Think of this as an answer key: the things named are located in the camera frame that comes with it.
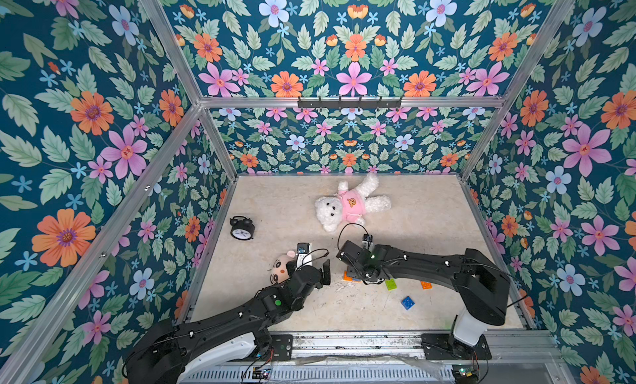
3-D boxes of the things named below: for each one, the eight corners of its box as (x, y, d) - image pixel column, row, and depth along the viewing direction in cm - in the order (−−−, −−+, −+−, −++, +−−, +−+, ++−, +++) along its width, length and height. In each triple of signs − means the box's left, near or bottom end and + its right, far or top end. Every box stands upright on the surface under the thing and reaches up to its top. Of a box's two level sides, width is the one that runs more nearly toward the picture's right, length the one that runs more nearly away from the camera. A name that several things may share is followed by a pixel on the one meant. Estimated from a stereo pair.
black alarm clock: (234, 240, 99) (226, 228, 92) (238, 228, 103) (230, 216, 96) (253, 240, 99) (247, 228, 92) (256, 228, 103) (250, 216, 96)
